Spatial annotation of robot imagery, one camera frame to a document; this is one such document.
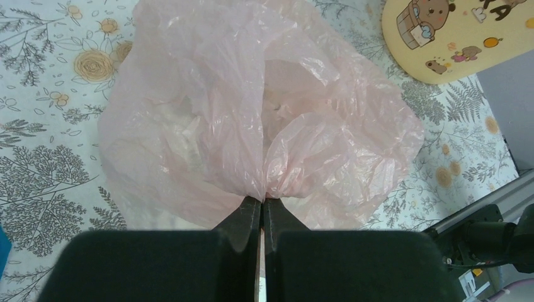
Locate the blue folded cloth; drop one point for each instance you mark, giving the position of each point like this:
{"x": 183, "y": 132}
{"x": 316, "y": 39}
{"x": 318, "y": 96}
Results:
{"x": 5, "y": 249}

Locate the yellow trash bin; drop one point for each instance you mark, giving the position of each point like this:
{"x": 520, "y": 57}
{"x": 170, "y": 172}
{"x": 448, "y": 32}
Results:
{"x": 441, "y": 41}

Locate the floral patterned table mat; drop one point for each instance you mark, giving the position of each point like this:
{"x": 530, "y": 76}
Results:
{"x": 59, "y": 61}

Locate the pink plastic trash bag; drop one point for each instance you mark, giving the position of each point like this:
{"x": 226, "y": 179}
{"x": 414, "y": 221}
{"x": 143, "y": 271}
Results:
{"x": 222, "y": 100}

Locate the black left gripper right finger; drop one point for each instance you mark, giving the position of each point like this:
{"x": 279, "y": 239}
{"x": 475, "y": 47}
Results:
{"x": 276, "y": 220}

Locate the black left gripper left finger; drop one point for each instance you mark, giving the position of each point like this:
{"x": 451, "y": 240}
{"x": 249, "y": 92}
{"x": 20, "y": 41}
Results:
{"x": 238, "y": 275}

